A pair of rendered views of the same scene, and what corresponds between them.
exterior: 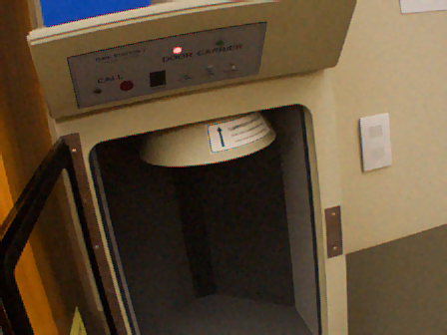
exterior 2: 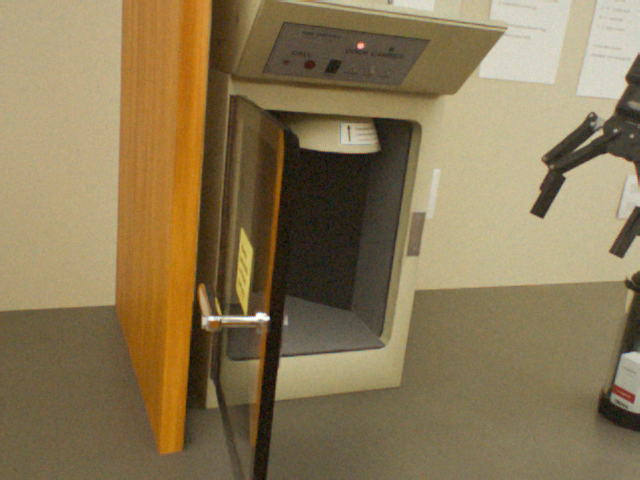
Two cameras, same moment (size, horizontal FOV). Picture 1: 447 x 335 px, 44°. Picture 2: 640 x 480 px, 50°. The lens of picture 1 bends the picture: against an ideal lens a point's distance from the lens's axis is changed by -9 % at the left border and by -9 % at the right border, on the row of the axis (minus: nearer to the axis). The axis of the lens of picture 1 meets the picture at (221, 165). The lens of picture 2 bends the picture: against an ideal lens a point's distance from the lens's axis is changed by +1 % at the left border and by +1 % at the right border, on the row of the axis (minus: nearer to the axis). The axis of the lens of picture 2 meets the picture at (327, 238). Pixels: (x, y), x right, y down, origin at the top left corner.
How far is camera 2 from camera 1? 36 cm
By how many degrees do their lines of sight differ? 14
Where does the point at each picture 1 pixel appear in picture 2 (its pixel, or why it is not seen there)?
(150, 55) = (340, 43)
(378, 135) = not seen: hidden behind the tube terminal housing
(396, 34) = (467, 96)
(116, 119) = (280, 93)
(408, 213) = (438, 269)
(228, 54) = (390, 61)
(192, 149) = (325, 137)
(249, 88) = (384, 97)
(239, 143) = (361, 142)
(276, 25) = (434, 45)
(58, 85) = (261, 44)
